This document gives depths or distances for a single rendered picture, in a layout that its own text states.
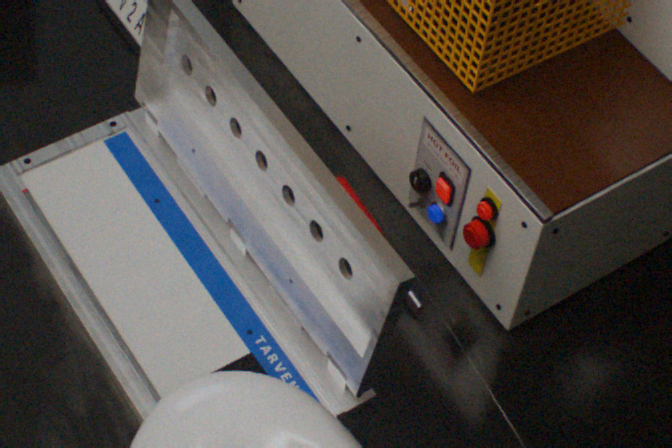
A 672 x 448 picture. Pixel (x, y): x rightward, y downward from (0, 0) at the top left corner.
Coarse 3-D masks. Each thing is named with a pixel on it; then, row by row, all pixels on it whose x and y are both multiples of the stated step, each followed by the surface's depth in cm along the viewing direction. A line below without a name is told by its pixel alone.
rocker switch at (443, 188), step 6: (444, 174) 129; (438, 180) 129; (444, 180) 129; (438, 186) 130; (444, 186) 129; (450, 186) 129; (438, 192) 131; (444, 192) 129; (450, 192) 129; (444, 198) 130; (450, 198) 130; (450, 204) 130
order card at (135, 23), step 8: (112, 0) 155; (120, 0) 154; (128, 0) 153; (136, 0) 152; (144, 0) 150; (112, 8) 155; (120, 8) 154; (128, 8) 153; (136, 8) 152; (144, 8) 151; (120, 16) 154; (128, 16) 153; (136, 16) 152; (144, 16) 151; (128, 24) 153; (136, 24) 152; (144, 24) 151; (136, 32) 152; (136, 40) 152
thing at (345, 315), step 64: (192, 64) 132; (192, 128) 135; (256, 128) 125; (256, 192) 129; (320, 192) 116; (256, 256) 131; (320, 256) 122; (384, 256) 112; (320, 320) 124; (384, 320) 114
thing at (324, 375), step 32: (96, 128) 143; (128, 128) 143; (32, 160) 139; (160, 160) 141; (0, 192) 137; (192, 192) 139; (32, 224) 134; (224, 224) 137; (224, 256) 134; (64, 288) 130; (256, 288) 132; (96, 320) 128; (288, 320) 130; (96, 352) 128; (288, 352) 128; (320, 352) 128; (128, 384) 124; (320, 384) 126; (352, 416) 126
